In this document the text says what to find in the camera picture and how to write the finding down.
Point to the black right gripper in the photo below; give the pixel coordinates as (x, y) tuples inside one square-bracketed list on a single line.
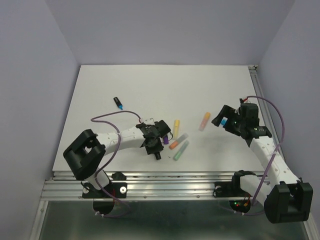
[(228, 112)]

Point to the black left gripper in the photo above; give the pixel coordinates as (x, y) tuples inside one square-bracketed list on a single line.
[(158, 148)]

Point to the blue pen cap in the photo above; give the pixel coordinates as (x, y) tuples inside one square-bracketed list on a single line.
[(223, 121)]

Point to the black highlighter purple tip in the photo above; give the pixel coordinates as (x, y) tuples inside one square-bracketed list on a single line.
[(165, 140)]

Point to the pastel green highlighter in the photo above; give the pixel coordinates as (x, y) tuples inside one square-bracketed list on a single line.
[(181, 150)]

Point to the black highlighter blue tip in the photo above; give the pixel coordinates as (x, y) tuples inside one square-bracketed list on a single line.
[(118, 103)]

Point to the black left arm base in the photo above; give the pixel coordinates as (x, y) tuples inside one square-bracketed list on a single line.
[(104, 187)]

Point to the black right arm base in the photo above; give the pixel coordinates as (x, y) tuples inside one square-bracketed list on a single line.
[(225, 189)]

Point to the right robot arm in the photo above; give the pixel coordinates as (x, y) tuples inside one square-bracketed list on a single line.
[(284, 196)]

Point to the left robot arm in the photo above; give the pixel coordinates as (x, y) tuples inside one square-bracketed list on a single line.
[(86, 152)]

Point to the pastel pink orange highlighter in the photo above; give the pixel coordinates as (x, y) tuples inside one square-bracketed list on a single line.
[(204, 121)]

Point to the pastel yellow highlighter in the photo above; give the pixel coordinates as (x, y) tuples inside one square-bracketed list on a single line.
[(176, 128)]

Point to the aluminium right side rail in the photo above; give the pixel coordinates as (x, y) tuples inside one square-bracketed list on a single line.
[(264, 106)]

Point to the aluminium rail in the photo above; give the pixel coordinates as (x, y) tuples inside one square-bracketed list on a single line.
[(143, 186), (264, 106)]

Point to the aluminium front rail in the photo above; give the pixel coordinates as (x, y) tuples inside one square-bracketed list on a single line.
[(143, 186)]

